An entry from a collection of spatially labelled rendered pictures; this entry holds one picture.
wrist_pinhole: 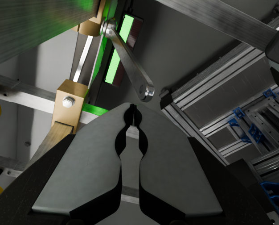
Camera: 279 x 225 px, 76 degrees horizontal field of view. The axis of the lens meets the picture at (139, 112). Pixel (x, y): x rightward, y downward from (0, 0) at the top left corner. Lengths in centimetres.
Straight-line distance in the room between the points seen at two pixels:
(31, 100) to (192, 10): 31
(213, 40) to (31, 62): 97
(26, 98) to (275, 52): 38
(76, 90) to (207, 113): 93
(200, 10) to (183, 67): 96
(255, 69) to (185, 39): 41
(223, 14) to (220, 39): 96
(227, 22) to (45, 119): 60
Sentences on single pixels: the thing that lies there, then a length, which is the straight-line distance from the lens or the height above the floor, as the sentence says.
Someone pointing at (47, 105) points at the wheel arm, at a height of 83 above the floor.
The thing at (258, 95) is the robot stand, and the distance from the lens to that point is 122.
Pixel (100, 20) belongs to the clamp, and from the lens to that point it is 26.
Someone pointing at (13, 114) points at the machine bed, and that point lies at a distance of 71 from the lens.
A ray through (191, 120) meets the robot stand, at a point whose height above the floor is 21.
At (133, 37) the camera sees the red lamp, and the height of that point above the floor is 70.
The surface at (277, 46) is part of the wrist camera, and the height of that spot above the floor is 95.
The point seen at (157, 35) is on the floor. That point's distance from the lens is 115.
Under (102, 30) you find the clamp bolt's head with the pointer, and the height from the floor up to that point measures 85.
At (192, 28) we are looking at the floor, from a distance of 118.
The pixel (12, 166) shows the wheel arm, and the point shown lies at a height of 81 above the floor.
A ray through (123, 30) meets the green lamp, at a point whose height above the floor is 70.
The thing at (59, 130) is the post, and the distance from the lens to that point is 38.
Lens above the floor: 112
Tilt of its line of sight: 57 degrees down
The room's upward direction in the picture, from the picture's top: 180 degrees counter-clockwise
